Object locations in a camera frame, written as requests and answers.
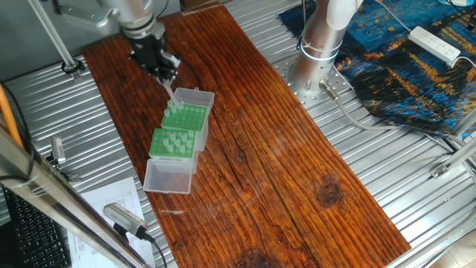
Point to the brown wooden board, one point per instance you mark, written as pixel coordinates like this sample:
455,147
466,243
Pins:
260,167

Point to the clear box green tip rack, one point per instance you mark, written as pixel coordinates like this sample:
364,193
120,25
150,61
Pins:
167,178
187,119

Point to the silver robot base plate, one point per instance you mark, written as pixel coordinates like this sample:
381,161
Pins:
310,98

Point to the black computer keyboard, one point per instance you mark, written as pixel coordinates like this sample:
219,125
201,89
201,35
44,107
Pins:
37,238

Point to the white printed paper sheet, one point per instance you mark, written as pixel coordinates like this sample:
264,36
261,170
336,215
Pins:
111,193

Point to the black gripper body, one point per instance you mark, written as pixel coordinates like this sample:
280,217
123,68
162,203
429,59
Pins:
148,52

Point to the silver exterior camera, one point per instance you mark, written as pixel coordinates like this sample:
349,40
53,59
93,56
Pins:
122,217

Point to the small grey mounted device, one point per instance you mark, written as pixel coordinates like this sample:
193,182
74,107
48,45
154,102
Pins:
57,149

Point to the silver camera mount bracket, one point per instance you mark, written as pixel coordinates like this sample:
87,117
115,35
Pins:
85,18

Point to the thin silver rod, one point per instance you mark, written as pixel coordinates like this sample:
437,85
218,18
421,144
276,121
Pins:
51,33

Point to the clear large pipette tip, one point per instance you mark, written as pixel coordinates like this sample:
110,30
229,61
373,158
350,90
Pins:
176,109
182,105
169,91
180,133
180,150
184,139
172,105
188,146
169,149
176,144
191,134
167,111
173,137

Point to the aluminium frame bar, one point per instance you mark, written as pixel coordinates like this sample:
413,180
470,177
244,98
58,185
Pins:
56,201

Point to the blue painted cloth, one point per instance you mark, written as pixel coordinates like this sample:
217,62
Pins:
390,85

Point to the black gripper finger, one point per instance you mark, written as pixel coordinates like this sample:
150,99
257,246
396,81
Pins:
160,75
172,64

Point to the orange tube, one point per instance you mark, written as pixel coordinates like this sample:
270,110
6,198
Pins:
8,119

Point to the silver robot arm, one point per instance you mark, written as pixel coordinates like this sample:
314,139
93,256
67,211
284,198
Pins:
137,15

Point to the white power strip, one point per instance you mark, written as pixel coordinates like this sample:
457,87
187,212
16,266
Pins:
433,44

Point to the aluminium frame rail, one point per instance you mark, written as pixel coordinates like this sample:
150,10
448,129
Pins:
455,158

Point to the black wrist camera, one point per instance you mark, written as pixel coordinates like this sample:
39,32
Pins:
56,5

